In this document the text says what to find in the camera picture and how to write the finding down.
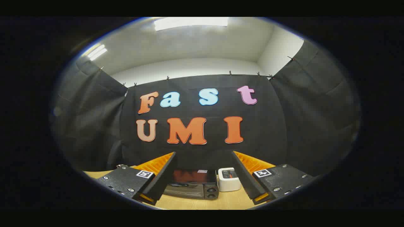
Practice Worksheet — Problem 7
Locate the black toaster oven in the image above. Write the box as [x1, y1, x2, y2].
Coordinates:
[163, 169, 219, 200]

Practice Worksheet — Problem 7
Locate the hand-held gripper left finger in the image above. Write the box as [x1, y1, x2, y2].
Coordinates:
[95, 152, 177, 206]

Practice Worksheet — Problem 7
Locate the white countertop appliance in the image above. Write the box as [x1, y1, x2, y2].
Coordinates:
[218, 167, 242, 192]

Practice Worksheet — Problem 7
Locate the small ceiling light panel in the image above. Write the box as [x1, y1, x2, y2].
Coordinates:
[85, 44, 108, 61]

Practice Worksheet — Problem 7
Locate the long ceiling light panel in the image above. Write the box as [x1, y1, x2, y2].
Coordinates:
[154, 17, 229, 31]

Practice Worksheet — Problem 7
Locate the black backdrop cloth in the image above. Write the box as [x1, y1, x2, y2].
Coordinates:
[50, 39, 360, 177]

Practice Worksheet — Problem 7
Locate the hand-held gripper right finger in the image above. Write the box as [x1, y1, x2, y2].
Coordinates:
[231, 151, 316, 205]

